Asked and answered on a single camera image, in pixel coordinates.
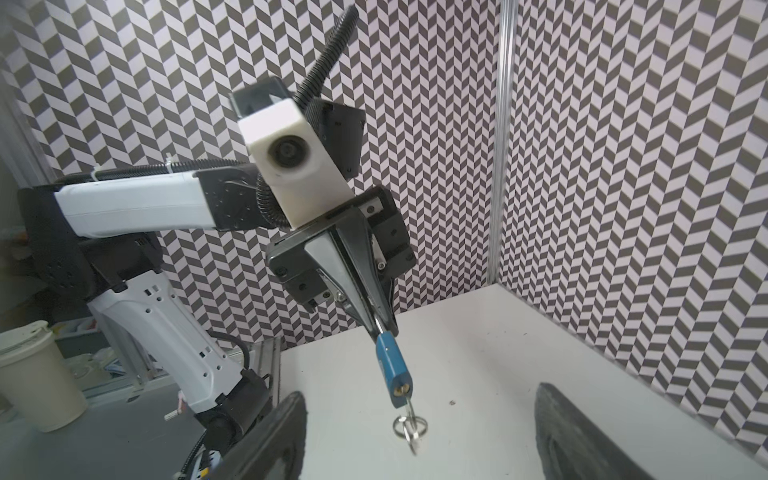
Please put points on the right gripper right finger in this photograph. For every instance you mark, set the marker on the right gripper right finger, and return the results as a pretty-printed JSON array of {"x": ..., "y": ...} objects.
[{"x": 571, "y": 446}]

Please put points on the beige paper cup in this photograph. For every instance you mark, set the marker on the beige paper cup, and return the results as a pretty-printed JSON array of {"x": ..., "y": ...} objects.
[{"x": 36, "y": 380}]

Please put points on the blue padlock with keys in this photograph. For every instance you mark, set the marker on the blue padlock with keys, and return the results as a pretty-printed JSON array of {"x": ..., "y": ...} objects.
[{"x": 408, "y": 426}]

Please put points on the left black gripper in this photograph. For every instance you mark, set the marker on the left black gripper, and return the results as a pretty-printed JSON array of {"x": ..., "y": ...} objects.
[{"x": 312, "y": 264}]

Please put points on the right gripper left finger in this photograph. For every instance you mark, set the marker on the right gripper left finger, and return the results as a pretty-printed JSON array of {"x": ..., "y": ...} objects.
[{"x": 273, "y": 441}]

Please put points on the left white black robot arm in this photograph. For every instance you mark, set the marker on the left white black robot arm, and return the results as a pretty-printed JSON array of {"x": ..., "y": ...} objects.
[{"x": 94, "y": 237}]

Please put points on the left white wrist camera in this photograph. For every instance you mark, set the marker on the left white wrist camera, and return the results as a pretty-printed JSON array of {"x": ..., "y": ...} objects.
[{"x": 292, "y": 162}]

